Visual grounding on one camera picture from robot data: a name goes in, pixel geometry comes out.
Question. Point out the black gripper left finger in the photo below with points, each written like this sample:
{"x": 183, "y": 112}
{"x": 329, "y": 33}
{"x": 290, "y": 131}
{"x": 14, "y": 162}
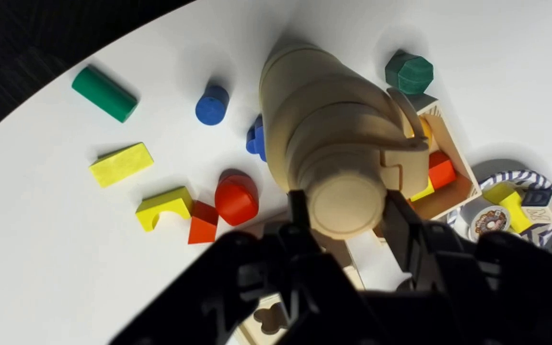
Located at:
{"x": 269, "y": 281}

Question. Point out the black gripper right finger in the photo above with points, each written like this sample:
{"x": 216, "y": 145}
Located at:
{"x": 469, "y": 281}

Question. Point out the patterned paper plate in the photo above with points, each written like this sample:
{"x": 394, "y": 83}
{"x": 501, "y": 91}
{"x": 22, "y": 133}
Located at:
{"x": 474, "y": 223}

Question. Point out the yellow toy piece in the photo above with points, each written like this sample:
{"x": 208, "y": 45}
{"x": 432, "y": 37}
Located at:
{"x": 513, "y": 212}

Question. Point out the orange triangle block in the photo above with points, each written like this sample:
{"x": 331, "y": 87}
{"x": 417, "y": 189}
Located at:
{"x": 202, "y": 225}

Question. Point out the red rounded block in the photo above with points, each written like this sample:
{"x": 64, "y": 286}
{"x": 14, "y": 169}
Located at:
{"x": 237, "y": 198}

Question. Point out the small wooden cube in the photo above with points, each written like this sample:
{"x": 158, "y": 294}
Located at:
{"x": 545, "y": 206}

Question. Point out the small wooden tray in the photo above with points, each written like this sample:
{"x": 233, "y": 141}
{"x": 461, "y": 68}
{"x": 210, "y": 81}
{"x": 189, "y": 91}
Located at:
{"x": 459, "y": 162}

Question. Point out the yellow arch block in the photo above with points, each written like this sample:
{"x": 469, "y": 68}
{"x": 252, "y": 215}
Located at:
{"x": 162, "y": 206}

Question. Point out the blue cross block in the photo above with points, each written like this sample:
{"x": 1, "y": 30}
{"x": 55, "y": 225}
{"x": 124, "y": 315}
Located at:
{"x": 258, "y": 137}

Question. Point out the blue cylinder block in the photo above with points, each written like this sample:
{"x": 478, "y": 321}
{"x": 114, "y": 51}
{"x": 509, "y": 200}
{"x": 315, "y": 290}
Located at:
{"x": 212, "y": 106}

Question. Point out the yellow rectangular block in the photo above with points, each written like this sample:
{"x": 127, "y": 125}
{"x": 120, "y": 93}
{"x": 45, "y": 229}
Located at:
{"x": 122, "y": 164}

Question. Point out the green octagon block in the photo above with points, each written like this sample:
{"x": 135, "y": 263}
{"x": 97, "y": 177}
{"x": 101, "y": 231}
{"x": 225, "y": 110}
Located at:
{"x": 411, "y": 74}

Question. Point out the green cylinder block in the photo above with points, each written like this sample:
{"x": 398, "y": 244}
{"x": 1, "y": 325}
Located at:
{"x": 104, "y": 93}

